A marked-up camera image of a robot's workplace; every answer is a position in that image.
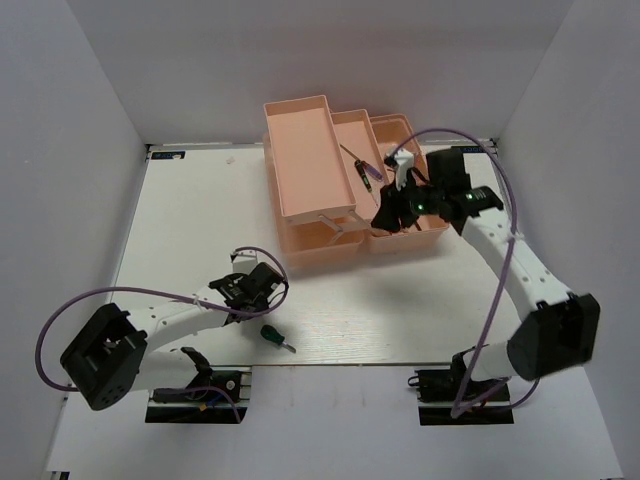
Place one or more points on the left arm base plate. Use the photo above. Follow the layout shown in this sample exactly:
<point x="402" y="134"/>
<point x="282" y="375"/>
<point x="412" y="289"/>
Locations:
<point x="219" y="397"/>

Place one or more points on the pink plastic toolbox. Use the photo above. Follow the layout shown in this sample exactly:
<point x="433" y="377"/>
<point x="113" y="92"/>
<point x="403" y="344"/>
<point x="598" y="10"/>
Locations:
<point x="321" y="208"/>

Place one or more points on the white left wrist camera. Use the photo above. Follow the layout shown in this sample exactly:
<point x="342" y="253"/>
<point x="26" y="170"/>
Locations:
<point x="243" y="262"/>

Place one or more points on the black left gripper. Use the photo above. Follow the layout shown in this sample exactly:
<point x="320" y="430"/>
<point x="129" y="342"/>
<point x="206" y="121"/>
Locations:
<point x="236" y="277"/>

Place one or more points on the blue red screwdriver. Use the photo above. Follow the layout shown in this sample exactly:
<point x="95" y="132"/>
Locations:
<point x="374" y="173"/>

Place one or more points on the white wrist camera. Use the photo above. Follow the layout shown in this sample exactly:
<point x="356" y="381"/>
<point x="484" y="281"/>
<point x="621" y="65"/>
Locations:
<point x="401" y="162"/>
<point x="243" y="262"/>

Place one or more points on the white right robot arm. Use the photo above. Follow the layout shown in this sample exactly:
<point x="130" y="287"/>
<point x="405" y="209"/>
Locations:
<point x="557" y="328"/>

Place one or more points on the green black precision screwdriver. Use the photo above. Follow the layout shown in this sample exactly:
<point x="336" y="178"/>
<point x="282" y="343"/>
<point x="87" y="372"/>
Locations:
<point x="359" y="166"/>

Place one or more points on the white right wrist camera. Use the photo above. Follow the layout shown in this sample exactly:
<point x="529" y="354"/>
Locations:
<point x="401" y="162"/>

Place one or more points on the stubby green screwdriver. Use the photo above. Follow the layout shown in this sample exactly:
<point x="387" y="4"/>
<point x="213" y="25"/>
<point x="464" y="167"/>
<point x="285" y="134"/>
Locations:
<point x="271" y="334"/>

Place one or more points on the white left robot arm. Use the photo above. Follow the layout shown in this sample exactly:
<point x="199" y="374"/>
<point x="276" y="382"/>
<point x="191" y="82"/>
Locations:
<point x="115" y="346"/>

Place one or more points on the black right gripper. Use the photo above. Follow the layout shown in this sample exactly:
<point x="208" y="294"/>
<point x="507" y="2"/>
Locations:
<point x="391" y="208"/>

